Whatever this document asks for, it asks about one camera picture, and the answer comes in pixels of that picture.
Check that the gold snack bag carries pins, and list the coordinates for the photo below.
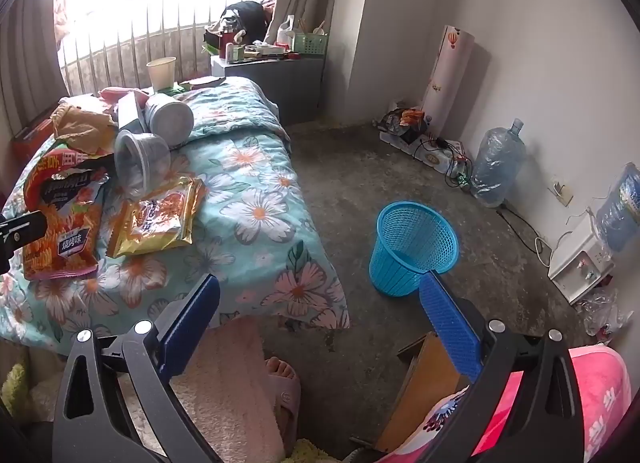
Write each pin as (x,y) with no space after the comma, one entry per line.
(155,223)

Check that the pink packet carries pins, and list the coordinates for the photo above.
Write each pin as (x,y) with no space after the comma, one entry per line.
(117,94)

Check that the cream paper cup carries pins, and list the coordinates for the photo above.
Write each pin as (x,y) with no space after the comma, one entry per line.
(161,75)

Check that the printed wallpaper roll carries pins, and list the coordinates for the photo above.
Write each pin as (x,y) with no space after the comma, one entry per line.
(447,78)

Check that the black bag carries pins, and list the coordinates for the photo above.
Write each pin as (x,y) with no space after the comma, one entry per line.
(247,15)

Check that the blue plastic waste basket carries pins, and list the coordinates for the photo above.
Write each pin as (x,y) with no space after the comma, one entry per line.
(400,263)

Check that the beige fleece blanket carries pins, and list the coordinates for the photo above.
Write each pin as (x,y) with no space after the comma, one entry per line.
(225,393)

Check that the clear plastic bag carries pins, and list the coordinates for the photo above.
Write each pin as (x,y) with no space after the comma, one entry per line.
(602,313)

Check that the orange snack bag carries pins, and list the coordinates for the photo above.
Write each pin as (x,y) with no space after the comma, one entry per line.
(65,223)

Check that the floral teal quilt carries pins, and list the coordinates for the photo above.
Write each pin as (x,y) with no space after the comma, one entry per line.
(250,183)

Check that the clear plastic container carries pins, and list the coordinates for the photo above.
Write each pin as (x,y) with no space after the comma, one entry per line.
(145,163)

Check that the full blue water jug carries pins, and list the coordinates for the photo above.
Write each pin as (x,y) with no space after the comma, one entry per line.
(620,213)

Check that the white carton box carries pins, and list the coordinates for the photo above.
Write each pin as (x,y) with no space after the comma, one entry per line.
(129,110)

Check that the wooden stool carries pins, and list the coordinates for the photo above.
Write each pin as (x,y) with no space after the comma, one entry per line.
(420,393)

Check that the red cardboard box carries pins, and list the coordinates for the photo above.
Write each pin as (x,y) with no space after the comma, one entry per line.
(30,140)

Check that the grey nightstand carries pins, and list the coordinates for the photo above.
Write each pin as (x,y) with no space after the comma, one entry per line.
(280,88)

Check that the green snack packet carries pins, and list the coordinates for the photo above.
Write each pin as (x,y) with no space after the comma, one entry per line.
(175,89)

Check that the green plastic basket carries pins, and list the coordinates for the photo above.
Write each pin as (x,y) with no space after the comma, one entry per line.
(310,44)

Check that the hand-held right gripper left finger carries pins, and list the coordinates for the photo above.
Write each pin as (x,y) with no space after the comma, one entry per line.
(192,323)

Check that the person's foot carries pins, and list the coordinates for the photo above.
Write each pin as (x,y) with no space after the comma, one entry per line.
(280,370)

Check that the grey curtain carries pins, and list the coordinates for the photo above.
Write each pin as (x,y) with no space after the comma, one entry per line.
(25,68)

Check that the white water dispenser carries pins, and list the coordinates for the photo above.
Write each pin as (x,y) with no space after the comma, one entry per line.
(575,263)

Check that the white plastic jug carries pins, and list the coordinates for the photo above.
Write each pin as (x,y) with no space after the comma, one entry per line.
(285,35)

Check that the pink slipper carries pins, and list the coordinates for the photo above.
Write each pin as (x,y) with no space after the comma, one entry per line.
(285,403)

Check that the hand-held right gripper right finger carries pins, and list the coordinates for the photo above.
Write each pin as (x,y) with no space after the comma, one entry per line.
(450,323)

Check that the brown paper bag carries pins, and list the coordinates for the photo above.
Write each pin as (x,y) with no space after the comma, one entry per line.
(82,125)

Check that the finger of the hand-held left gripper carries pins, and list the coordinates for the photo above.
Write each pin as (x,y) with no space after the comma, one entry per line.
(22,228)

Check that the pink blanket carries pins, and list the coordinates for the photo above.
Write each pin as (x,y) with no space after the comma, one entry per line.
(600,393)

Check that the white round tub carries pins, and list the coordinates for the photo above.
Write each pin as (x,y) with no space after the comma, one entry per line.
(172,118)

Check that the empty clear water jug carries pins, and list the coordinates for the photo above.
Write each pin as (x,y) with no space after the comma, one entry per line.
(497,168)

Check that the wall socket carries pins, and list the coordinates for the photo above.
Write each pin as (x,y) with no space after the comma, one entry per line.
(562,193)

